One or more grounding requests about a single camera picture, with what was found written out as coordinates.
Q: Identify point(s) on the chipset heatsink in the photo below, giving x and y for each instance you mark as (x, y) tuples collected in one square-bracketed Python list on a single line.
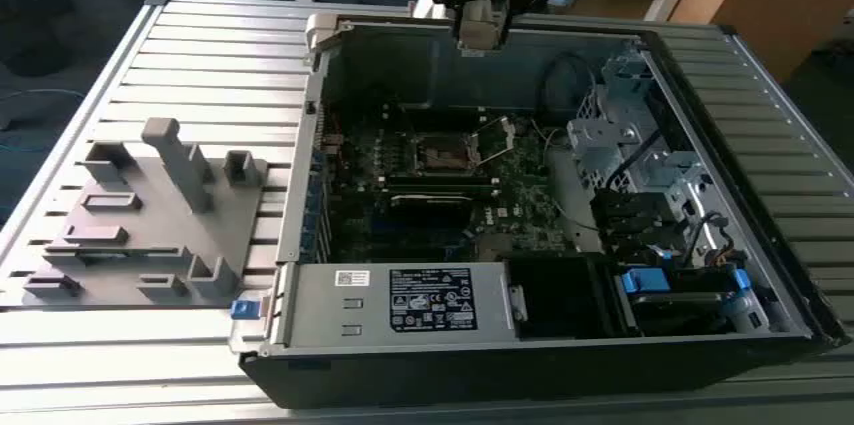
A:
[(495, 246)]

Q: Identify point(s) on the grey power supply unit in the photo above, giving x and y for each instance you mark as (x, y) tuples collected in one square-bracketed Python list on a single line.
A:
[(320, 305)]

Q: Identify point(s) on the black hard disk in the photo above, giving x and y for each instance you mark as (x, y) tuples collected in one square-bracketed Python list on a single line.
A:
[(674, 310)]

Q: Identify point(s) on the black graphics card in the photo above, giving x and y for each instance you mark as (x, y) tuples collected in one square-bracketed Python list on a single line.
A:
[(430, 212)]

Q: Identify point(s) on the grey parts rack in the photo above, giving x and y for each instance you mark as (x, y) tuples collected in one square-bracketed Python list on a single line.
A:
[(167, 225)]

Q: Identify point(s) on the CPU socket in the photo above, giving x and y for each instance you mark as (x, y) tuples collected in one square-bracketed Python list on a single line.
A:
[(440, 152)]

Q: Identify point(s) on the green motherboard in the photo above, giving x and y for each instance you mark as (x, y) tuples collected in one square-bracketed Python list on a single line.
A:
[(527, 195)]

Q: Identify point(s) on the green RAM stick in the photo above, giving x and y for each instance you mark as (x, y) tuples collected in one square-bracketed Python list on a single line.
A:
[(107, 255)]

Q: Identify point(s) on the metal drive cage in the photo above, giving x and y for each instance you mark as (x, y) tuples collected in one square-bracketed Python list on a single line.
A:
[(590, 137)]

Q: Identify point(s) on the black PC case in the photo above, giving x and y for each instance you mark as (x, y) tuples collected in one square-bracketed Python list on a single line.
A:
[(467, 380)]

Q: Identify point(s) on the blue case latch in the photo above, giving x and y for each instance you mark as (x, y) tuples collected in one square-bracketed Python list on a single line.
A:
[(243, 310)]

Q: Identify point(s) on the blue disk carrier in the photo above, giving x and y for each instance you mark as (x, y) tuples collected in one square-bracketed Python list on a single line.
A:
[(643, 281), (742, 280)]

